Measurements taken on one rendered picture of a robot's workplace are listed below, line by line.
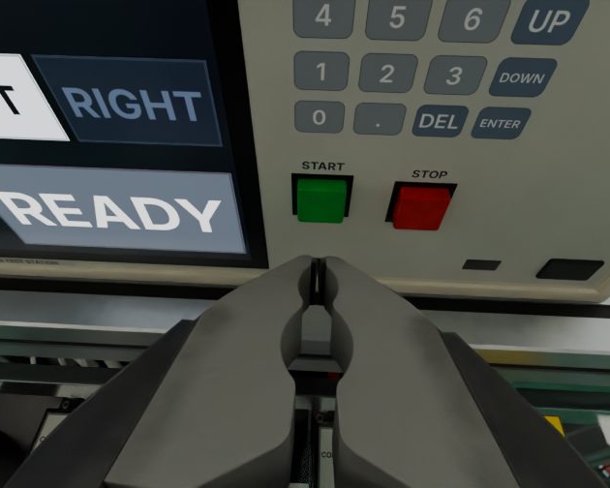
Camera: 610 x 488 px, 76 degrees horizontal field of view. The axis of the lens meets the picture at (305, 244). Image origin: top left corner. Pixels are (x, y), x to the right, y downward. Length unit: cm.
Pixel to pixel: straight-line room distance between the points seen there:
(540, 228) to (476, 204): 3
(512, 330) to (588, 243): 5
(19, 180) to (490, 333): 21
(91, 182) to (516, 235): 17
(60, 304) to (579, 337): 26
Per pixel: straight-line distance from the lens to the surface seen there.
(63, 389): 31
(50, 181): 18
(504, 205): 17
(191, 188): 16
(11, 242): 23
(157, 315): 21
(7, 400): 66
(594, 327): 24
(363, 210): 16
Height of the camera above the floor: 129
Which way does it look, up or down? 53 degrees down
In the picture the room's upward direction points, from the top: 1 degrees clockwise
